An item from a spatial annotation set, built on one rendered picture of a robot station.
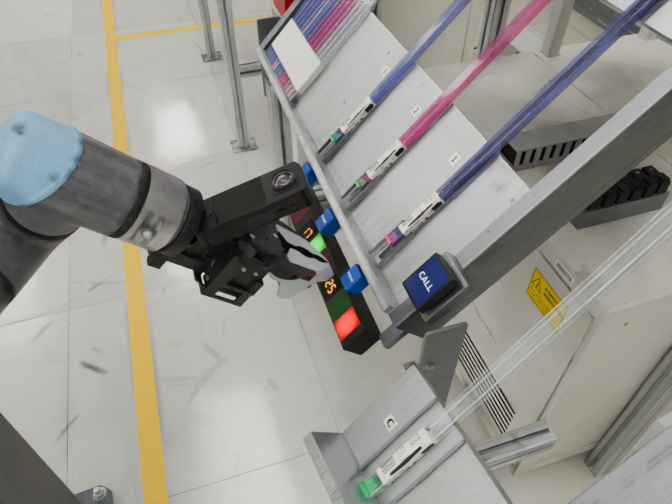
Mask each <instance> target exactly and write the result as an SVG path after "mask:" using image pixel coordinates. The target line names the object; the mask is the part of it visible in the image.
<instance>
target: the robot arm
mask: <svg viewBox="0 0 672 504"><path fill-rule="evenodd" d="M313 200H314V197H313V193H312V190H311V188H310V185H309V182H308V180H307V177H306V175H305V173H304V171H303V169H302V167H301V166H300V164H298V163H297V162H295V161H294V162H291V163H288V164H286V165H284V166H281V167H279V168H277V169H274V170H272V171H270V172H267V173H265V174H263V175H260V176H258V177H256V178H253V179H251V180H249V181H246V182H244V183H242V184H239V185H237V186H235V187H232V188H230V189H228V190H225V191H223V192H221V193H218V194H216V195H213V196H211V197H209V198H206V199H204V200H203V196H202V194H201V192H200V191H199V190H198V189H196V188H194V187H191V186H189V185H187V184H185V182H184V181H183V180H182V179H180V178H178V177H176V176H173V175H171V174H169V173H167V172H165V171H163V170H161V169H159V168H157V167H154V166H152V165H150V164H148V163H146V162H143V161H141V160H138V159H136V158H134V157H132V156H130V155H128V154H126V153H124V152H122V151H119V150H117V149H115V148H113V147H111V146H109V145H107V144H105V143H103V142H100V141H98V140H96V139H94V138H92V137H90V136H88V135H86V134H84V133H81V132H80V131H79V130H78V129H77V128H75V127H73V126H71V125H69V124H66V123H59V122H57V121H54V120H52V119H49V118H47V117H45V116H42V115H40V114H38V113H35V112H33V111H30V110H19V111H16V112H14V113H13V114H11V115H10V116H9V117H8V118H7V119H6V121H5V122H4V123H3V125H2V127H1V129H0V315H1V314H2V312H3V311H4V310H5V309H6V308H7V307H8V305H9V304H10V303H11V302H12V301H13V300H14V299H15V298H16V296H17V295H18V294H19V293H20V291H21V290H22V289H23V288H24V286H25V285H26V284H27V283H28V281H29V280H30V279H31V278H32V277H33V275H34V274H35V273H36V272H37V270H38V269H39V268H40V267H41V265H42V264H43V263H44V262H45V260H46V259H47V258H48V257H49V256H50V254H51V253H52V252H53V251H54V250H55V249H56V248H57V247H58V246H59V245H60V244H61V243H62V242H63V241H65V240H66V239H67V238H68V237H69V236H71V235H72V234H73V233H74V232H76V231H77V230H78V229H79V228H80V227H82V228H85V229H88V230H91V231H94V232H96V233H99V234H102V235H105V236H108V237H111V238H115V239H118V240H121V241H123V242H126V243H129V244H132V245H134V246H137V247H140V248H143V249H145V250H147V251H148V256H147V259H146V260H147V265H148V266H151V267H154V268H157V269H160V268H161V267H162V266H163V265H164V263H165V262H166V261H168V262H171V263H173V264H176V265H179V266H182V267H185V268H188V269H191V270H193V275H194V279H195V282H197V283H198V284H199V289H200V294H201V295H204V296H207V297H210V298H214V299H217V300H220V301H223V302H226V303H229V304H232V305H235V306H238V307H241V306H242V305H243V304H244V303H245V302H246V301H247V300H248V299H249V298H250V297H251V296H254V295H255V294H256V293H257V292H258V290H259V289H260V288H261V287H262V286H263V285H264V283H263V278H264V277H265V276H266V275H267V274H269V276H270V278H271V279H273V280H276V281H278V282H280V285H279V288H278V291H277V296H278V297H279V298H281V299H289V298H292V297H293V296H295V295H296V294H298V293H299V292H301V291H302V290H304V289H305V288H307V287H308V286H309V285H311V284H312V283H314V282H324V281H327V280H329V279H330V278H331V277H332V276H333V275H334V273H333V271H332V268H331V266H330V264H329V262H328V260H327V259H326V258H325V257H324V256H323V255H322V254H321V253H320V252H319V251H318V250H317V249H316V248H314V247H313V246H312V245H311V244H310V243H309V242H308V241H306V240H305V239H304V238H302V237H301V235H300V234H298V233H297V232H296V231H294V230H293V229H292V228H290V227H289V226H288V225H286V224H285V223H284V222H282V221H281V220H279V219H280V218H283V217H285V216H287V215H290V214H292V213H295V212H297V211H299V210H302V209H304V208H306V207H309V206H311V205H312V204H313ZM203 273H205V274H204V275H203V280H204V283H203V281H202V277H201V275H202V274H203ZM217 292H221V293H224V294H227V295H230V296H233V297H236V298H235V300H231V299H228V298H225V297H222V296H219V295H216V293H217Z"/></svg>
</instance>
